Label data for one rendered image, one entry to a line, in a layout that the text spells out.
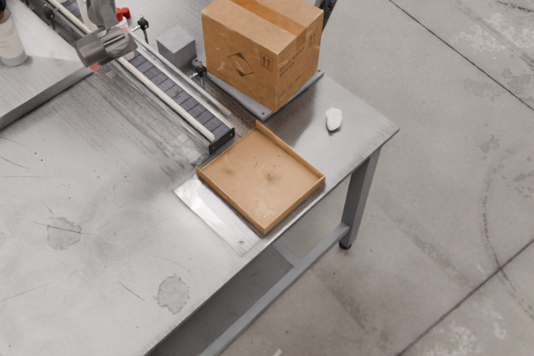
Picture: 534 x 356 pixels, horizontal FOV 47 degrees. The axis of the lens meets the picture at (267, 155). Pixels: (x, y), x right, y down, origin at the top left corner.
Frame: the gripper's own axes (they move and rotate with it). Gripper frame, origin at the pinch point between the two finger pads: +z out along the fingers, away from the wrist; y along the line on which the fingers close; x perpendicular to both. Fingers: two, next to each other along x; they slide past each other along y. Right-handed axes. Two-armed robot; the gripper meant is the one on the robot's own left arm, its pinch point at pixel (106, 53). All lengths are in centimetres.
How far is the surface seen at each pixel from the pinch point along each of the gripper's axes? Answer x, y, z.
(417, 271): 135, -77, 43
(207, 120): 31.6, -19.8, 12.6
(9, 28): -24.4, 13.9, 38.4
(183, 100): 22.6, -18.5, 19.9
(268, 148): 49, -30, 5
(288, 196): 62, -24, -7
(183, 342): 98, 20, 43
